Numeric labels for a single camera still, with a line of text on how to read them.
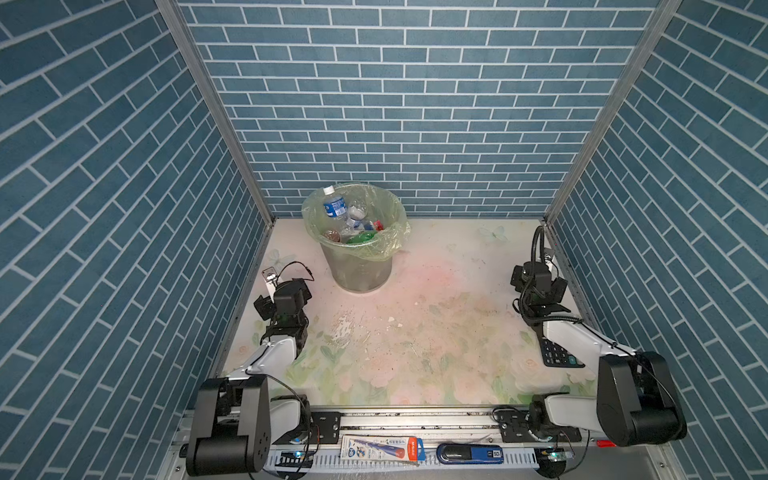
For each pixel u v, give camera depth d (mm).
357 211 918
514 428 733
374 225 961
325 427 747
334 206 866
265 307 753
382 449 695
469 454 664
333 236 883
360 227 978
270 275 725
